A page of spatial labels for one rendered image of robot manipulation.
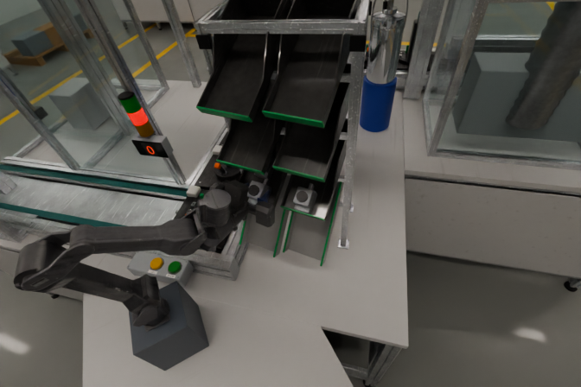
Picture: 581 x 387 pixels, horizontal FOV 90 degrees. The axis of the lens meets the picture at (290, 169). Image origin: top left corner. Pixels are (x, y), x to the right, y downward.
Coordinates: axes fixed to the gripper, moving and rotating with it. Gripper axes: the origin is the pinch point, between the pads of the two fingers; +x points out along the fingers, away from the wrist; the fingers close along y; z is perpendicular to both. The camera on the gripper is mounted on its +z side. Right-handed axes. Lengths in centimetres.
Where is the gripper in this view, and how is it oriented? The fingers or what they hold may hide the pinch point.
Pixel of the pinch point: (252, 194)
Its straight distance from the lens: 79.9
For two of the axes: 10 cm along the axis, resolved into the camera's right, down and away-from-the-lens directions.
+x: 4.6, -4.8, 7.5
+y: -8.9, -2.9, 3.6
